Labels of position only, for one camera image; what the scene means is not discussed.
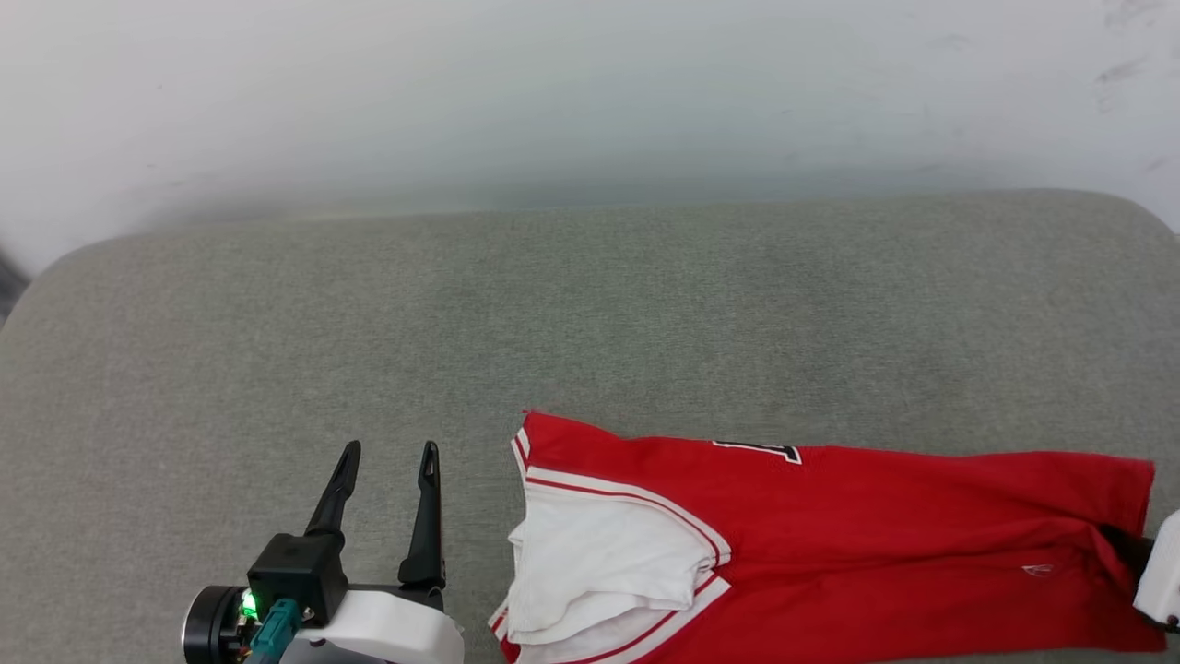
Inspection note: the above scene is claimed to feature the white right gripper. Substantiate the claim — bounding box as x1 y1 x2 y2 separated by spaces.
1097 507 1180 634

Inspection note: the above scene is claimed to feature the red and white basketball jersey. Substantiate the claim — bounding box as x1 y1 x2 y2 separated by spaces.
488 410 1168 664

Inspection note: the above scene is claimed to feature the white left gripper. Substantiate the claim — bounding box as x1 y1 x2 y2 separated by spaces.
181 440 466 664

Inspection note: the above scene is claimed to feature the grey fabric sofa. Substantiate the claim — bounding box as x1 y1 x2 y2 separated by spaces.
0 189 1180 664

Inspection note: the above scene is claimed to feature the teal left camera plug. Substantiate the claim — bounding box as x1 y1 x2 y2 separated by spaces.
243 598 302 664

